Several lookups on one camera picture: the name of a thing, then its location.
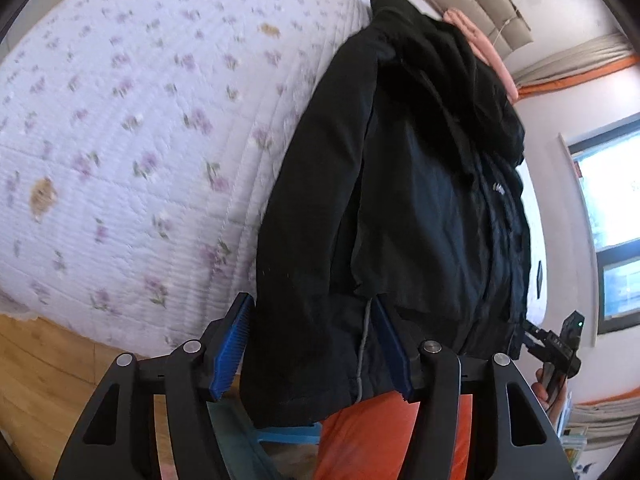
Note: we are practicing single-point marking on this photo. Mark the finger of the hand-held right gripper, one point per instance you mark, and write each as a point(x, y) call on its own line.
point(536, 339)

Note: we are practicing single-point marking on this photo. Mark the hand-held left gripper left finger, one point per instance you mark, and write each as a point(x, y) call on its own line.
point(232, 345)

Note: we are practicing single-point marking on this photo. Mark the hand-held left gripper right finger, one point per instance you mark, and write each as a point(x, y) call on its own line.
point(395, 350)

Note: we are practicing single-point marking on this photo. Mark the black hooded jacket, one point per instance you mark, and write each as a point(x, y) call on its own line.
point(400, 185)

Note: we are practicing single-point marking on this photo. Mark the person's right hand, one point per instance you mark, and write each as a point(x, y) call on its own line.
point(539, 390)

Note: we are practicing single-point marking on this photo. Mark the black smartphone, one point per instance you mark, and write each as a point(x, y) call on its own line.
point(539, 280)

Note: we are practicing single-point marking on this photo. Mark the beige orange curtain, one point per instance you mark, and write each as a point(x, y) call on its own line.
point(575, 67)
point(607, 412)

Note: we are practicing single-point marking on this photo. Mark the person's orange pants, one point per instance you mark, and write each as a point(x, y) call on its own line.
point(365, 440)

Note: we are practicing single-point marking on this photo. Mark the blue plastic stool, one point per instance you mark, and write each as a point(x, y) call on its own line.
point(240, 440)

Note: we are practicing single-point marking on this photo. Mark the window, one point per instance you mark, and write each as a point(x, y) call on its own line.
point(612, 220)

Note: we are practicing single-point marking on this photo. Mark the bed with floral bedspread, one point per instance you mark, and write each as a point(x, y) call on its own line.
point(150, 135)

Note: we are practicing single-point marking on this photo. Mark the folded pink blanket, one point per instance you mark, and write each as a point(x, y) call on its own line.
point(487, 52)

